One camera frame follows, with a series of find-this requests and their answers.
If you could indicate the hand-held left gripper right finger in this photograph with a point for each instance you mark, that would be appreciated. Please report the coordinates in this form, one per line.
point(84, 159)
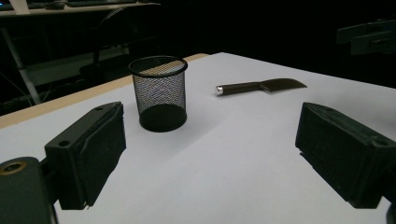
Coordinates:
point(348, 155)

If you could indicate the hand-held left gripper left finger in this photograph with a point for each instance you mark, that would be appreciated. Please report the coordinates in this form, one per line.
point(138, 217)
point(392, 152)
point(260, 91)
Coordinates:
point(93, 155)

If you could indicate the black mesh pen holder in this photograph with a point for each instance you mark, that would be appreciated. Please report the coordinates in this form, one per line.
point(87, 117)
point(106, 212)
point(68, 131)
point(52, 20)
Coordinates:
point(160, 118)

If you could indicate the black office chair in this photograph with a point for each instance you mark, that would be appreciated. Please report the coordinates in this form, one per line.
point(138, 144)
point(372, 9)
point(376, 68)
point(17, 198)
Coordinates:
point(106, 46)

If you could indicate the grey metal stand pole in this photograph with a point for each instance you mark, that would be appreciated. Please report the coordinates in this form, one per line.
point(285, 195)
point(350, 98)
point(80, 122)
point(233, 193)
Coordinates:
point(18, 62)

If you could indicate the white desk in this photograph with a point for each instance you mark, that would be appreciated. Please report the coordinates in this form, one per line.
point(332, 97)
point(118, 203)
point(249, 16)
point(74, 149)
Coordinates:
point(77, 10)

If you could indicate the black keyboard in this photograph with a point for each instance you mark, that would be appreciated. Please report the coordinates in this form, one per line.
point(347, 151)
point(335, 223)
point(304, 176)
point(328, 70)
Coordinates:
point(99, 3)

